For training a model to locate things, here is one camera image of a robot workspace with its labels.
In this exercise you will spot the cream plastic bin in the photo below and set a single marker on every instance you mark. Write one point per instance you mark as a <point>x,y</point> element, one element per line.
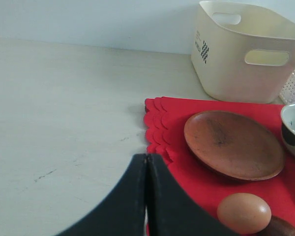
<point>242,52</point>

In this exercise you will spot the red tablecloth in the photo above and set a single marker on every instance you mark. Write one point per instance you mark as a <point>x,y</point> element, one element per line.
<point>165,118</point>

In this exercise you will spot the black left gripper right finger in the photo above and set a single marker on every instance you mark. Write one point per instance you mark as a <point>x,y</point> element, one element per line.
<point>170,211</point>

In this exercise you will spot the brown egg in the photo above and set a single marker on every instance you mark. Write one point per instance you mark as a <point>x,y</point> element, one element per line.
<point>244,213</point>

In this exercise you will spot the brown wooden plate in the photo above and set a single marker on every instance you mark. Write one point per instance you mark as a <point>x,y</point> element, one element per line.
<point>234,145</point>

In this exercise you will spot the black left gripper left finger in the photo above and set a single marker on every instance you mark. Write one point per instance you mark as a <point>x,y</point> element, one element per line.
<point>122,212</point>

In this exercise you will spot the white perforated basket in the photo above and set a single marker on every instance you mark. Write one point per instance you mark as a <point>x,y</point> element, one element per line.
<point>287,93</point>

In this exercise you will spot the dark wooden spoon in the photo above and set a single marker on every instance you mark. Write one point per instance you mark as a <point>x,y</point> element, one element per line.
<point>277,227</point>

